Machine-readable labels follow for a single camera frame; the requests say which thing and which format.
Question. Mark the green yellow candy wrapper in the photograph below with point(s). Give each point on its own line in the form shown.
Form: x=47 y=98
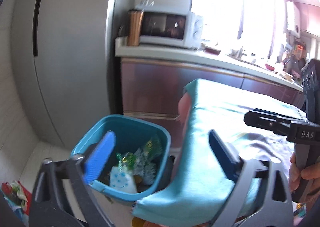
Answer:
x=126 y=159

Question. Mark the white ornament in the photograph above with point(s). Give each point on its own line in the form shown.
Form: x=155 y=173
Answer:
x=148 y=2

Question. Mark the dark food container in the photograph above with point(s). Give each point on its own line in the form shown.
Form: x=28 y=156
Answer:
x=212 y=50

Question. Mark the red snack bag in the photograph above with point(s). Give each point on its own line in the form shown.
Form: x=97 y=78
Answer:
x=10 y=189

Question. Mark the grey microwave oven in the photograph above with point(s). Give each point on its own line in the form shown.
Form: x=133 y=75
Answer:
x=162 y=26

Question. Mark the white water heater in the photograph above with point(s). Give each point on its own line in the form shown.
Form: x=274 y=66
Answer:
x=291 y=16

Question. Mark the green printed clear wrapper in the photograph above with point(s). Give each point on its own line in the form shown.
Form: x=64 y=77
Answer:
x=143 y=167

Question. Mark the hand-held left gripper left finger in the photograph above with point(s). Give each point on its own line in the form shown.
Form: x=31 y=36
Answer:
x=100 y=159

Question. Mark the white blue dotted packet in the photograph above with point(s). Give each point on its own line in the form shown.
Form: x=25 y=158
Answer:
x=122 y=179

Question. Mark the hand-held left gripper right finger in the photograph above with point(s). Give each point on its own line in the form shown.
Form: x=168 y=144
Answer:
x=222 y=157

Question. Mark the blue plastic bin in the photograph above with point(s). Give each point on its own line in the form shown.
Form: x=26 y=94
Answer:
x=130 y=127

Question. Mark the kitchen window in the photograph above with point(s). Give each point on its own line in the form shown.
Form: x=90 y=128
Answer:
x=225 y=4

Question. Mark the copper travel tumbler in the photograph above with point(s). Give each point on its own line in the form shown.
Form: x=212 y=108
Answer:
x=133 y=29

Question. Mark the silver refrigerator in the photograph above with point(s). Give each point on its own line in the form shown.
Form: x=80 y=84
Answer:
x=75 y=54

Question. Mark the teal patterned tablecloth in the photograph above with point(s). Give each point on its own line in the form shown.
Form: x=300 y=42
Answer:
x=200 y=154

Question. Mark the kitchen counter with cabinets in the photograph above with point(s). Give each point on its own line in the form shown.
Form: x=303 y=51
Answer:
x=155 y=86

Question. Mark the green yellow snack wrapper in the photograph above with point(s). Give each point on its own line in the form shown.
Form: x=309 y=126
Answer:
x=152 y=145

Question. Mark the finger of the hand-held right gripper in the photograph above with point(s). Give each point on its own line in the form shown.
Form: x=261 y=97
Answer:
x=265 y=122
x=280 y=114

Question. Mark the person's right hand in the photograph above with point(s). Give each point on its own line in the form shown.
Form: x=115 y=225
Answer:
x=312 y=174

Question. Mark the red bowl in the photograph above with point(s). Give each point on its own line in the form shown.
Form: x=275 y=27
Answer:
x=270 y=66

